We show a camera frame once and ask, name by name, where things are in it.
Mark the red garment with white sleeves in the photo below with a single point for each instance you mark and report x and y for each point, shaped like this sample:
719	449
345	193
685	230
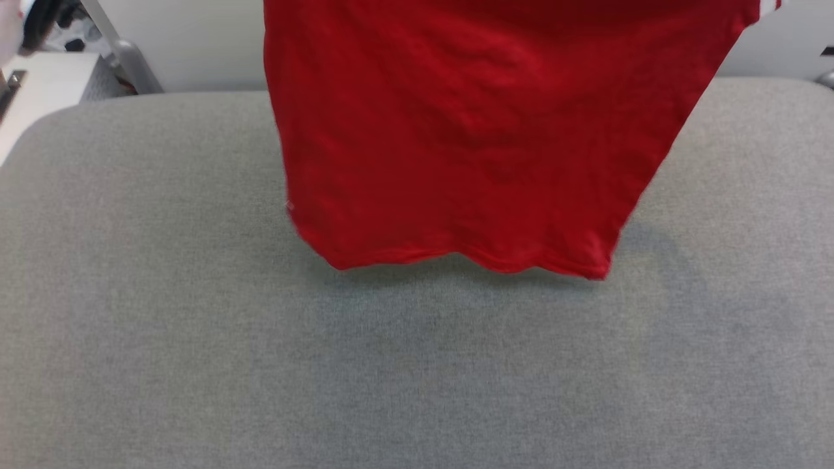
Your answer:
469	130

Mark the grey metal stand leg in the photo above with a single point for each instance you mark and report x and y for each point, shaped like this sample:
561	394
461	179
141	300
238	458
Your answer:
127	62

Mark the white vented cabinet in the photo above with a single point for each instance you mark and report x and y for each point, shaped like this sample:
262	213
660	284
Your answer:
49	78

